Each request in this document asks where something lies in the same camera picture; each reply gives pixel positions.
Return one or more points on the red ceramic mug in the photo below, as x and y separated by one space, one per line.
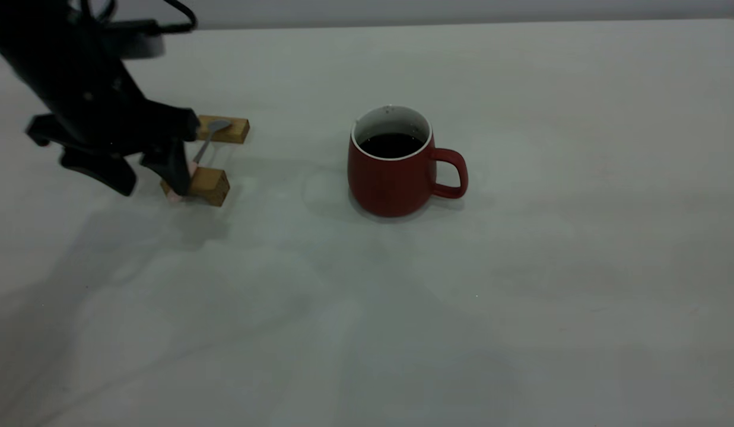
390 184

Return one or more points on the arched wooden block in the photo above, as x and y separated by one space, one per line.
209 185

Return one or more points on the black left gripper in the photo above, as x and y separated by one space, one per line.
105 127

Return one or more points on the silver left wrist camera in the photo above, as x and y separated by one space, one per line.
135 44

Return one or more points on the flat wooden block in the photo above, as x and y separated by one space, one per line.
233 131

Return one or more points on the dark coffee liquid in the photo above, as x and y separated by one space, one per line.
390 145

